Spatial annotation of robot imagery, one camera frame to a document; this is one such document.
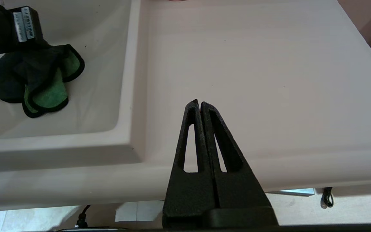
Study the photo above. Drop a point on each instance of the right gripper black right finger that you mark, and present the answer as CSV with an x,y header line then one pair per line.
x,y
237,190

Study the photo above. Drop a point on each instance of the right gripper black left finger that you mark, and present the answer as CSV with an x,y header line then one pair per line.
x,y
188,193

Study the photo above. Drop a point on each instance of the white ceramic sink basin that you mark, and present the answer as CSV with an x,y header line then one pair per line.
x,y
101,106

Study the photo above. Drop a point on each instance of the dark grey green cloth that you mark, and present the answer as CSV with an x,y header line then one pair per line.
x,y
43,87

